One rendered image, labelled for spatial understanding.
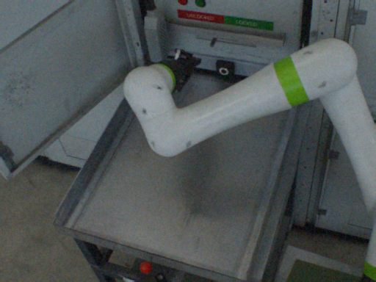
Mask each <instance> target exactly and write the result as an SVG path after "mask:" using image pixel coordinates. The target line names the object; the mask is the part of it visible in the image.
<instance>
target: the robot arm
mask: <svg viewBox="0 0 376 282"><path fill-rule="evenodd" d="M174 52H175V53H176V56H175V57H174V58H173V59H172V60H161V61H159V62H157V63H156V64H152V65H150V66H142V67H139V68H135V69H134V70H132V72H130V73H129V74H128V76H127V77H126V78H125V81H124V83H123V94H124V96H125V98H126V100H127V101H128V103H129V105H130V106H131V109H133V111H134V113H135V115H136V116H137V118H138V120H139V122H140V125H141V126H142V128H143V131H144V134H145V136H146V138H147V140H148V144H149V145H150V147H151V148H152V150H153V151H155V152H156V153H157V154H159V155H160V156H176V155H178V154H180V153H181V152H183V151H185V150H186V149H188V148H191V147H192V146H193V145H195V144H197V143H199V142H202V141H203V140H205V139H208V138H210V137H212V136H214V135H215V134H219V133H220V132H222V131H226V130H229V129H230V128H233V127H234V126H238V125H241V124H242V123H245V122H249V121H251V120H254V119H256V118H261V117H264V116H265V115H269V114H274V113H276V112H280V111H284V110H288V109H292V107H293V106H297V105H299V104H302V103H306V102H307V101H310V100H313V99H316V98H318V99H319V100H320V101H321V104H322V105H323V107H324V108H325V111H326V112H327V114H328V117H329V118H330V119H331V121H332V124H333V126H334V127H335V130H336V132H337V134H338V136H339V139H340V140H341V142H342V145H343V146H344V149H345V151H346V153H347V155H348V159H349V160H350V163H351V166H352V169H353V170H354V174H355V177H356V178H357V182H358V185H359V187H360V191H361V194H362V195H363V199H364V203H365V207H366V210H367V215H368V218H369V221H370V224H371V226H372V234H371V237H370V240H369V244H368V247H367V252H366V256H365V259H364V263H365V266H364V272H363V275H362V276H361V279H360V280H359V281H358V282H376V125H375V123H374V121H373V118H372V116H371V114H370V111H369V108H368V106H367V105H366V100H365V98H364V95H363V91H362V89H361V87H360V84H359V80H358V77H357V75H356V71H357V68H358V58H357V56H356V54H355V52H354V50H353V48H352V47H351V46H350V45H349V44H348V43H347V42H344V41H343V40H340V39H337V38H326V39H324V40H320V41H318V42H317V43H313V44H311V45H310V46H307V47H305V48H302V49H300V50H299V51H297V52H294V53H293V54H291V55H289V56H287V57H285V58H283V59H280V60H279V61H278V62H275V63H273V62H271V64H269V65H267V66H266V67H264V68H263V69H261V70H259V71H258V72H256V73H254V74H252V76H249V77H247V78H246V79H244V80H243V81H240V82H238V83H236V84H234V85H232V86H231V87H229V88H226V89H224V90H223V91H221V92H219V93H215V94H214V95H212V96H209V97H207V98H204V99H203V100H201V101H197V102H195V103H193V104H190V105H189V106H186V107H184V108H182V109H179V108H178V107H177V106H176V104H175V102H174V100H173V97H172V95H171V94H172V93H174V92H178V93H180V92H181V89H182V88H183V86H184V85H185V84H186V83H187V82H188V80H190V78H191V76H192V74H191V73H190V72H192V71H193V69H195V66H197V65H198V64H201V60H202V59H200V58H196V57H194V56H193V54H192V53H189V52H185V51H184V50H183V49H179V48H175V50H174ZM181 56H185V57H186V58H185V59H180V57H181Z"/></svg>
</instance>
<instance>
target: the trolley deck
mask: <svg viewBox="0 0 376 282"><path fill-rule="evenodd" d="M232 85H233V84H224V83H220V82H214V81H210V80H202V79H196V78H192V77H191V78H190V80H188V82H187V83H186V84H185V85H184V86H183V88H182V89H181V92H180V93H178V92H174V93H172V94H171V95H172V97H173V100H174V102H175V104H176V106H177V107H178V108H179V109H182V108H184V107H186V106H189V105H190V104H193V103H195V102H197V101H201V100H203V99H204V98H207V97H209V96H212V95H214V94H215V93H219V92H221V91H223V90H224V89H226V88H229V87H231V86H232ZM312 103H313V100H310V101H307V102H306V103H303V107H302V109H301V111H300V118H299V120H298V122H297V126H296V131H295V133H294V136H293V139H292V145H291V147H290V149H289V155H288V158H287V160H286V164H285V167H284V171H283V175H282V176H281V183H280V185H279V188H278V191H277V194H276V198H275V202H274V204H273V207H272V212H271V215H270V218H269V221H268V223H267V229H266V232H265V234H264V238H263V239H262V244H261V248H260V251H259V252H258V258H257V261H256V265H255V267H254V269H253V275H252V277H251V280H250V282H264V276H265V274H266V271H267V268H268V264H269V260H270V256H271V254H272V250H273V245H274V242H275V239H276V236H277V234H278V228H279V225H280V223H281V219H282V216H283V210H284V208H285V205H286V201H287V196H288V194H289V190H290V187H291V185H292V179H293V175H294V172H295V170H296V164H297V160H298V159H299V155H300V149H301V147H302V144H303V138H304V136H305V133H306V129H307V125H308V120H309V118H310V115H311V108H312ZM287 113H288V110H284V111H280V112H276V113H274V114H269V115H265V116H264V117H260V118H256V119H254V120H251V121H249V122H245V123H242V124H241V125H238V126H234V127H233V128H230V129H229V130H226V131H222V132H220V133H219V134H215V135H214V136H212V137H210V138H208V139H205V140H203V141H202V142H199V143H197V144H195V145H193V146H192V147H191V148H188V149H186V150H185V151H183V152H181V153H180V154H178V155H176V156H160V155H159V154H157V153H156V152H155V151H153V150H152V148H151V147H150V145H149V144H148V140H147V138H146V136H145V134H144V131H143V128H142V126H141V125H140V122H139V120H138V118H137V116H136V115H135V118H134V119H133V121H132V122H131V125H130V126H129V128H128V129H127V132H126V133H125V134H124V136H123V139H122V140H121V142H120V144H119V146H118V148H117V149H116V151H115V154H114V155H113V156H112V158H111V160H110V162H109V164H108V165H107V168H106V169H105V171H104V174H103V175H102V177H101V178H100V180H99V182H98V184H96V186H95V189H94V190H93V193H92V195H91V196H90V198H89V200H88V202H87V203H86V205H85V207H84V209H83V210H82V213H81V215H79V218H78V220H77V221H76V223H75V226H74V227H73V229H68V228H65V227H62V226H61V225H60V223H59V221H58V220H57V218H56V217H55V218H54V221H53V224H54V227H55V228H56V229H57V231H58V233H61V234H64V235H66V236H72V237H74V238H77V239H80V240H82V241H84V242H90V243H92V244H95V245H98V246H103V247H106V248H109V249H110V250H116V251H118V252H121V253H125V254H127V255H131V256H135V257H137V258H139V259H145V260H148V259H149V257H151V258H152V260H151V262H154V263H156V264H161V265H164V266H166V267H172V268H174V269H177V270H180V271H185V272H188V273H190V274H193V275H198V276H201V277H203V278H209V279H211V280H214V281H219V282H247V281H244V280H240V279H237V278H235V276H236V272H237V270H238V266H239V263H240V261H241V258H242V253H243V251H244V249H245V245H246V243H247V238H248V235H249V233H250V229H251V225H252V223H253V220H254V217H255V216H256V210H257V208H258V205H259V202H260V197H261V194H262V192H263V190H264V185H265V182H266V180H267V176H268V174H269V170H270V167H271V164H272V161H273V156H274V155H275V152H276V148H277V144H278V141H279V139H280V136H281V131H282V129H283V125H284V123H285V119H286V116H287Z"/></svg>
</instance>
